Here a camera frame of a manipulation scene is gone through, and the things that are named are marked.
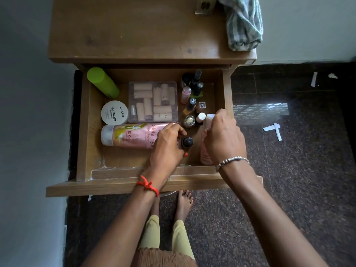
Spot person's left hand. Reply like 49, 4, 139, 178
147, 123, 189, 187

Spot person's right hand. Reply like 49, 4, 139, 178
204, 109, 247, 168

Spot pink bottle with white cap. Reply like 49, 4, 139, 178
200, 113, 216, 166

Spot person's right forearm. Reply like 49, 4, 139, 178
219, 161, 330, 267

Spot person's left forearm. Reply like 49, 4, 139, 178
81, 182, 161, 267

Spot amber nail polish bottle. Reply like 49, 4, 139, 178
183, 98, 197, 116

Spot red thread wristband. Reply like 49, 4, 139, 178
136, 176, 160, 197

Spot person's right foot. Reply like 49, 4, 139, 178
174, 190, 194, 223

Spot person's foot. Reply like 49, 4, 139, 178
151, 195, 161, 218
174, 190, 194, 223

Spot pink lotion tube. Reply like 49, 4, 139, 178
101, 122, 178, 149

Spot person's left foot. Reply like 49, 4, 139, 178
151, 195, 161, 218

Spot set of beige foam rollers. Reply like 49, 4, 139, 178
133, 83, 176, 122

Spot clear plastic box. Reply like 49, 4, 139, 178
128, 81, 179, 123

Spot crossed white paper scraps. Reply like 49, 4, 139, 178
263, 123, 282, 141

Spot white round jar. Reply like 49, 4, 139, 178
101, 100, 129, 126

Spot yellow trousers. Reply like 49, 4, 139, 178
138, 215, 196, 261

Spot wooden drawer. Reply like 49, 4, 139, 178
46, 65, 263, 198

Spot brown knitted top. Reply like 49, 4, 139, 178
131, 247, 198, 267

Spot green plastic bottle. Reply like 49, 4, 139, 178
87, 67, 120, 99

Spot green striped cloth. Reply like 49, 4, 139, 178
218, 0, 263, 52

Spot wooden bedside table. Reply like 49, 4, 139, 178
48, 0, 257, 65

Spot silver bracelet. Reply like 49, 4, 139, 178
215, 156, 250, 173

